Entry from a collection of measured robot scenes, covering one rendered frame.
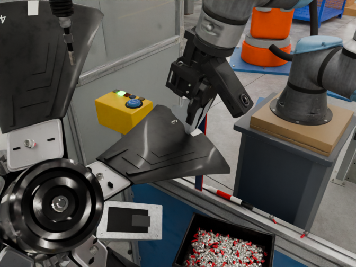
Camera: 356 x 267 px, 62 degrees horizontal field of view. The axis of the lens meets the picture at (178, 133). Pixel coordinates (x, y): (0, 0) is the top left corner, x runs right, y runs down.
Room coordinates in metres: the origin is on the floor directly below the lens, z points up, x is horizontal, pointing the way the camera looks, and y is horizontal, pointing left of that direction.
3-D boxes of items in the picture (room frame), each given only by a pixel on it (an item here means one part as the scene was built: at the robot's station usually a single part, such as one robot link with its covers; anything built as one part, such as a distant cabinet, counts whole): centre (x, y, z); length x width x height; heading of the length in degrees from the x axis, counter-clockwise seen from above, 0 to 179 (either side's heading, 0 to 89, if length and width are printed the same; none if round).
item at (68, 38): (0.37, 0.14, 1.39); 0.01 x 0.01 x 0.05
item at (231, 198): (0.61, -0.15, 0.87); 0.14 x 0.01 x 0.01; 56
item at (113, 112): (0.83, 0.17, 1.02); 0.16 x 0.10 x 0.11; 55
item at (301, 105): (0.83, -0.39, 1.09); 0.15 x 0.15 x 0.10
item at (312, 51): (0.82, -0.40, 1.21); 0.13 x 0.12 x 0.14; 31
